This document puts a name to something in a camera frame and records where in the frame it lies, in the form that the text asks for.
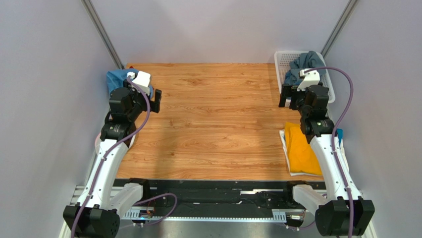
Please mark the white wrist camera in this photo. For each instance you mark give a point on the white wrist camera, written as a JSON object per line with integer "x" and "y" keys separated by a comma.
{"x": 141, "y": 79}
{"x": 309, "y": 77}

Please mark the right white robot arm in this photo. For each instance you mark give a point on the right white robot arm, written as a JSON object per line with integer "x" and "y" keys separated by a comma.
{"x": 343, "y": 211}

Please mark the left aluminium corner post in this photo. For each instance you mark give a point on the left aluminium corner post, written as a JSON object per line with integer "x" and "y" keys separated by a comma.
{"x": 96, "y": 20}

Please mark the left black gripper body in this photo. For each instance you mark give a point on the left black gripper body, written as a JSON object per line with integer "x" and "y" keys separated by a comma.
{"x": 138, "y": 95}

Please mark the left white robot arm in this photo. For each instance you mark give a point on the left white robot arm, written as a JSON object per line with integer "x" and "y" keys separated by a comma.
{"x": 96, "y": 213}

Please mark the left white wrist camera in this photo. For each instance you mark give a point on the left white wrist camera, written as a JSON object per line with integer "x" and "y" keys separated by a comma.
{"x": 141, "y": 79}

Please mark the white plastic basket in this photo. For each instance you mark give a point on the white plastic basket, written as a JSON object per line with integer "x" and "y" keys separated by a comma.
{"x": 282, "y": 61}

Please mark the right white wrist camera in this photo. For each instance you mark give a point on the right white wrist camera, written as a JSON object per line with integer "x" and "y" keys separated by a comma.
{"x": 309, "y": 77}

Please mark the grey-blue t shirt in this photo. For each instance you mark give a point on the grey-blue t shirt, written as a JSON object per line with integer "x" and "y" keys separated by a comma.
{"x": 303, "y": 61}

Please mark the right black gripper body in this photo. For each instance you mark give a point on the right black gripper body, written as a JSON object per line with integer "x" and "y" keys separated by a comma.
{"x": 289, "y": 100}

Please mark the aluminium corner post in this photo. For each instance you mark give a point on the aluminium corner post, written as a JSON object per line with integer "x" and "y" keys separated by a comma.
{"x": 96, "y": 20}
{"x": 341, "y": 23}

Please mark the right aluminium corner post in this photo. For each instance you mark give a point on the right aluminium corner post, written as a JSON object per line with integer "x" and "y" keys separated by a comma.
{"x": 341, "y": 23}

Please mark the blue bucket hat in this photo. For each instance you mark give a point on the blue bucket hat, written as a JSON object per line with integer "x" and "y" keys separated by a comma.
{"x": 115, "y": 78}

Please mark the aluminium frame rail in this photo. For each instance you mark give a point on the aluminium frame rail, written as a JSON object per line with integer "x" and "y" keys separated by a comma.
{"x": 296, "y": 221}

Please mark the folded white t shirt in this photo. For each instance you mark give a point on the folded white t shirt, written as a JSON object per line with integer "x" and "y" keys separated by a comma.
{"x": 285, "y": 148}

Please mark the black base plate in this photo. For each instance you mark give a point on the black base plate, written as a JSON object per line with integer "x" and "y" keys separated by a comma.
{"x": 215, "y": 199}

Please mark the white pink mesh laundry bag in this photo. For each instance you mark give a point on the white pink mesh laundry bag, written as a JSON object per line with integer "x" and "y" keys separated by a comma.
{"x": 98, "y": 141}

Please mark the folded teal t shirt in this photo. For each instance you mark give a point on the folded teal t shirt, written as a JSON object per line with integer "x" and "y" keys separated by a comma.
{"x": 339, "y": 133}

